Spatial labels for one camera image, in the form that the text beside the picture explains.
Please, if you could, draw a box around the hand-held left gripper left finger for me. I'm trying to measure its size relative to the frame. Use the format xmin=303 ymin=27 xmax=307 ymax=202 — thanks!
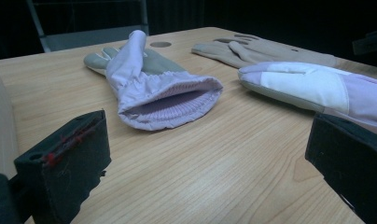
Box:
xmin=13 ymin=109 xmax=112 ymax=224

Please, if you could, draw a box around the grey metal stand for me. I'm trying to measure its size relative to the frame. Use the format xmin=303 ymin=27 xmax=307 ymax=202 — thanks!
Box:
xmin=25 ymin=0 xmax=150 ymax=54

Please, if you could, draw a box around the clear plastic bin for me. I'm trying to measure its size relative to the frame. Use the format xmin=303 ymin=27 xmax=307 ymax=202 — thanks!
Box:
xmin=0 ymin=54 xmax=21 ymax=181

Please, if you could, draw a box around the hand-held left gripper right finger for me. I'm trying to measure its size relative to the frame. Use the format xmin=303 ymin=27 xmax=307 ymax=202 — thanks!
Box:
xmin=304 ymin=113 xmax=377 ymax=224

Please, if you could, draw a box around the round table cable grommet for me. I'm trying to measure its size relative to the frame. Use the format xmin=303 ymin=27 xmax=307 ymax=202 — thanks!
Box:
xmin=149 ymin=41 xmax=173 ymax=49

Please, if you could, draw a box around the purple and white glove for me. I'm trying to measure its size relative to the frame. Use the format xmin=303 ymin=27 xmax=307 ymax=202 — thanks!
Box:
xmin=237 ymin=61 xmax=377 ymax=137
xmin=83 ymin=29 xmax=224 ymax=132

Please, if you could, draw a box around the beige knit glove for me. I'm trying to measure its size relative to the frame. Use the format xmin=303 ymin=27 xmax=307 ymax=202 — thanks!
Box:
xmin=190 ymin=40 xmax=340 ymax=69
xmin=214 ymin=33 xmax=300 ymax=53

